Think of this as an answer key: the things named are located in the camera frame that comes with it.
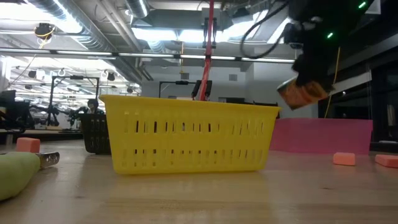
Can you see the background wooden table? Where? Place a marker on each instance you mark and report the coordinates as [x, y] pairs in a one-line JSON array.
[[40, 134]]

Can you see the tall black rig frame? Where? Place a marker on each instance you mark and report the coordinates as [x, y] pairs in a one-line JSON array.
[[51, 99]]

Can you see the orange cylindrical container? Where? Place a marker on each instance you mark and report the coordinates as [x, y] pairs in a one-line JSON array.
[[303, 96]]

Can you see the dark background monitor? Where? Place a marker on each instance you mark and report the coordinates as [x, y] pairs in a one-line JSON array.
[[14, 112]]

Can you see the red pole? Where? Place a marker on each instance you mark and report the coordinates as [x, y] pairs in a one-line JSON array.
[[207, 62]]

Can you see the black clamp with short legs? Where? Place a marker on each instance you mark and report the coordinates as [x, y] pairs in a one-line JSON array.
[[196, 88]]

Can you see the grey square wall vent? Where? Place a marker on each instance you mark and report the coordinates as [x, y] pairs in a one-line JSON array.
[[184, 76], [232, 77]]

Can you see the yellow slotted plastic basket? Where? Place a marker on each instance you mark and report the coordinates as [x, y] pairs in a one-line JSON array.
[[186, 112]]

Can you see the black clamp with long legs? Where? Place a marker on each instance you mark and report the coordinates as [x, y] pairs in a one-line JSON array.
[[205, 31]]

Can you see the black background robot arm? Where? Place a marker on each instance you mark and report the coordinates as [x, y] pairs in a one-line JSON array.
[[53, 112]]

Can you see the black slotted plastic basket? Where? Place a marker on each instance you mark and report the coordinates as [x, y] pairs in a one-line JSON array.
[[94, 133]]

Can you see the pink eraser block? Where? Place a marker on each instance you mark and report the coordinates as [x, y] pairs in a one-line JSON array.
[[344, 159], [28, 145], [387, 160]]

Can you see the pink plastic bin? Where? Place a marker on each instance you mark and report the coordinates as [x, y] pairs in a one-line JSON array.
[[323, 135]]

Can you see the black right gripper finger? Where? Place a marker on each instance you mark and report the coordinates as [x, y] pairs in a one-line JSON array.
[[312, 73]]

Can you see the low black rig frame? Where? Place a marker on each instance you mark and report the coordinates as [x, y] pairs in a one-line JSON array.
[[177, 82]]

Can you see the black background equipment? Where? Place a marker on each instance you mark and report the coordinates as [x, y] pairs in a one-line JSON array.
[[231, 100]]

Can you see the long overhead light bar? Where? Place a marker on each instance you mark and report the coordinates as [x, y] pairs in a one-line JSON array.
[[93, 53]]

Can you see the person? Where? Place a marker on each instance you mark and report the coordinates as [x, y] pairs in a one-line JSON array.
[[92, 105]]

